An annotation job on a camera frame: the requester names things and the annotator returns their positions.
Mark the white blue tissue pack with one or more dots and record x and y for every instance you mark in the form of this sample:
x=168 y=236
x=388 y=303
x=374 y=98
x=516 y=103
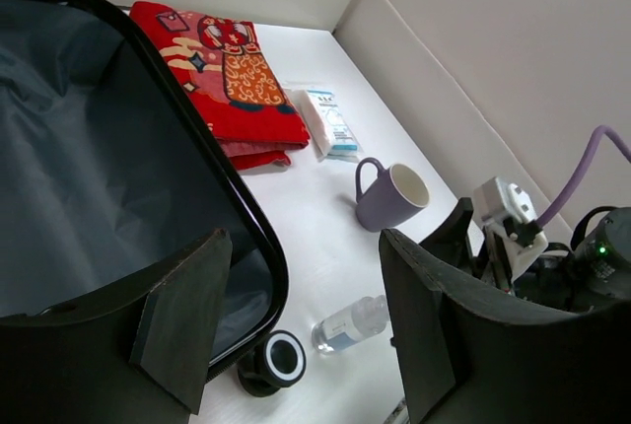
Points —
x=332 y=135

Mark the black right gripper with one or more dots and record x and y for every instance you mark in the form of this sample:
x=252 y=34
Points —
x=551 y=281

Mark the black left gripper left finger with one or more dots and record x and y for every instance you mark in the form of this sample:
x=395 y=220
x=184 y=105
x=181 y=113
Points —
x=135 y=351

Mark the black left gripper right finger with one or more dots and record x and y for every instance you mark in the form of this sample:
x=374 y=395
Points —
x=470 y=353

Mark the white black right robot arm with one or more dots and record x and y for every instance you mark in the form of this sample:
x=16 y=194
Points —
x=590 y=273

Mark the small clear plastic bottle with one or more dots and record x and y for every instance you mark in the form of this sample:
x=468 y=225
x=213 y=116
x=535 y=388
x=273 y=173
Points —
x=364 y=319

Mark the red patterned cloth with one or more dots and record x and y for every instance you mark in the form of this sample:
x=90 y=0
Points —
x=220 y=65

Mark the pink kids suitcase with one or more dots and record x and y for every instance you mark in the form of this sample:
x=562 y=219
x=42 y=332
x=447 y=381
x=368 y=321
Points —
x=107 y=168

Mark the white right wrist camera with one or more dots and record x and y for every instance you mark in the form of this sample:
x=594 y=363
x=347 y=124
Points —
x=513 y=239

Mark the purple ceramic mug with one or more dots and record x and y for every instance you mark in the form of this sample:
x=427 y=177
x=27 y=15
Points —
x=395 y=196

